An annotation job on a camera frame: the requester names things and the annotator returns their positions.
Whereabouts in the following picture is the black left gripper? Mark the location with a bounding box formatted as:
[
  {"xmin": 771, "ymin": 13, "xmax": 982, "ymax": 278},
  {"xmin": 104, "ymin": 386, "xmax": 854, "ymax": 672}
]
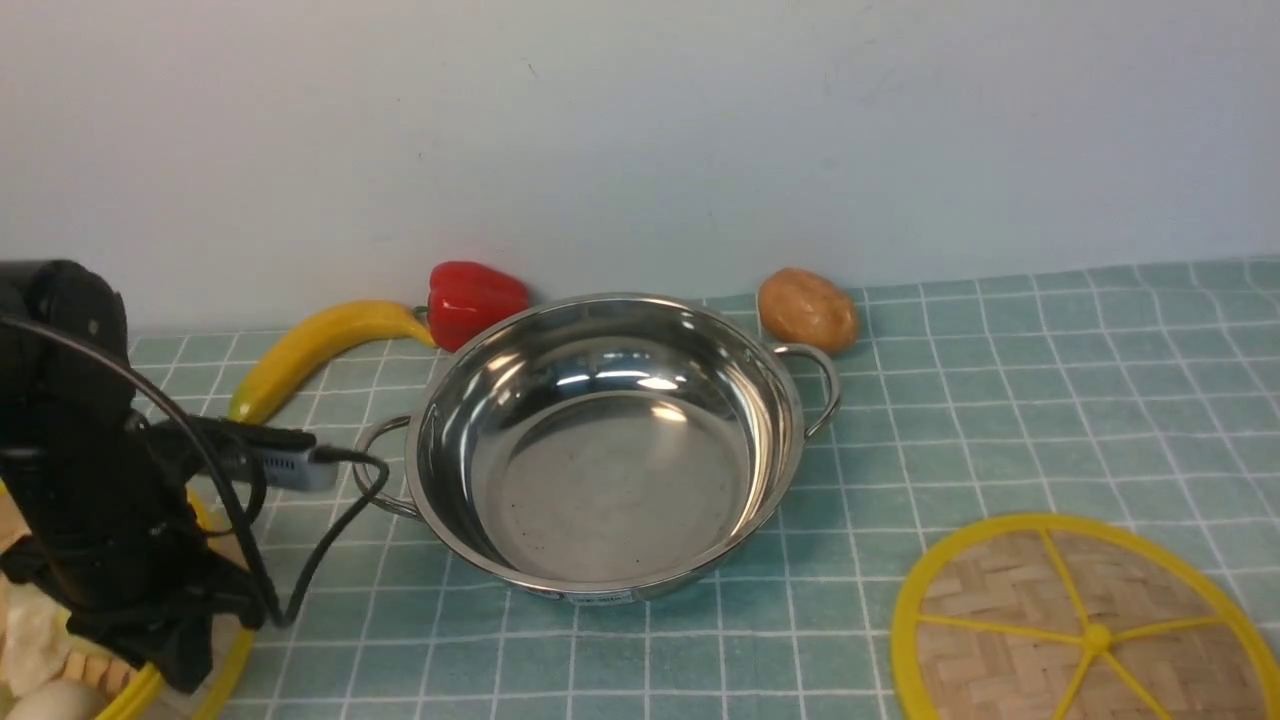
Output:
[{"xmin": 0, "ymin": 400, "xmax": 269, "ymax": 696}]

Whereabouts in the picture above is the bamboo steamer basket yellow rim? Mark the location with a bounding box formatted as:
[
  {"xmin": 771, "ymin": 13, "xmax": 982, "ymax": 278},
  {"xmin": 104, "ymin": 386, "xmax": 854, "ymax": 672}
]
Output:
[{"xmin": 0, "ymin": 480, "xmax": 262, "ymax": 720}]

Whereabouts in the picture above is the yellow banana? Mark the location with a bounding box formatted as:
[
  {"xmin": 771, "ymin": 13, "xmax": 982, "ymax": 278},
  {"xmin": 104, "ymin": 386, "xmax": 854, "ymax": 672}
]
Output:
[{"xmin": 227, "ymin": 300, "xmax": 435, "ymax": 424}]

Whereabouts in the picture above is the woven bamboo steamer lid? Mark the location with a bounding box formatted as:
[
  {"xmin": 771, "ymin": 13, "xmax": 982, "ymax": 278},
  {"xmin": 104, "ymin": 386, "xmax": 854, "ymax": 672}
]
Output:
[{"xmin": 890, "ymin": 514, "xmax": 1279, "ymax": 719}]

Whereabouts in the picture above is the stainless steel pot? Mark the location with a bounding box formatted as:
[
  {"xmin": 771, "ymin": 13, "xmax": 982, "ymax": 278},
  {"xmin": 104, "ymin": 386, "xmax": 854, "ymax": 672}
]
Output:
[{"xmin": 356, "ymin": 293, "xmax": 841, "ymax": 606}]

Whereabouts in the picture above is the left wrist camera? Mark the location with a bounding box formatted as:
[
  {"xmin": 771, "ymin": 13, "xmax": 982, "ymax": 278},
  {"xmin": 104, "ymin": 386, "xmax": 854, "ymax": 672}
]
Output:
[{"xmin": 143, "ymin": 416, "xmax": 339, "ymax": 493}]

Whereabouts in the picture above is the green checkered tablecloth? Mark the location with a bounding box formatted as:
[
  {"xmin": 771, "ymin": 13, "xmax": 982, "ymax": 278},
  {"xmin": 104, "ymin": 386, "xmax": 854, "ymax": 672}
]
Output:
[{"xmin": 125, "ymin": 258, "xmax": 1280, "ymax": 720}]

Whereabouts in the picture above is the black left camera cable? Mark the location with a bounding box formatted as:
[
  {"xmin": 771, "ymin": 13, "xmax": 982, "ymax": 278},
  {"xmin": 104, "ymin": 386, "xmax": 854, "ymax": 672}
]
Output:
[{"xmin": 0, "ymin": 315, "xmax": 390, "ymax": 629}]

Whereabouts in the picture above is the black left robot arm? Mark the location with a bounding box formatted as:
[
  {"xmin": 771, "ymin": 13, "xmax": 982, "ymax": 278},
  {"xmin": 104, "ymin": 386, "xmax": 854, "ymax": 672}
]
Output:
[{"xmin": 1, "ymin": 260, "xmax": 265, "ymax": 694}]

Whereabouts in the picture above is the white round bun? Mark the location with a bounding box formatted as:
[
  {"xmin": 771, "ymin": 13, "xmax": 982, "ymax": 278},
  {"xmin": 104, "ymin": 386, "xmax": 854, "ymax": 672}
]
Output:
[{"xmin": 5, "ymin": 678, "xmax": 109, "ymax": 720}]

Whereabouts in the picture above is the red bell pepper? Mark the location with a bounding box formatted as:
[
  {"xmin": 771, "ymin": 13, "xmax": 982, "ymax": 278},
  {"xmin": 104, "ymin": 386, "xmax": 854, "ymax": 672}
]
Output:
[{"xmin": 413, "ymin": 260, "xmax": 531, "ymax": 352}]

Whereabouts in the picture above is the brown potato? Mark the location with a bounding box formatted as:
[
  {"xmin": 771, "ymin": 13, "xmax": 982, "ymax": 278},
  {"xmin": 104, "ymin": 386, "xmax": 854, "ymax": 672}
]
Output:
[{"xmin": 756, "ymin": 266, "xmax": 861, "ymax": 355}]

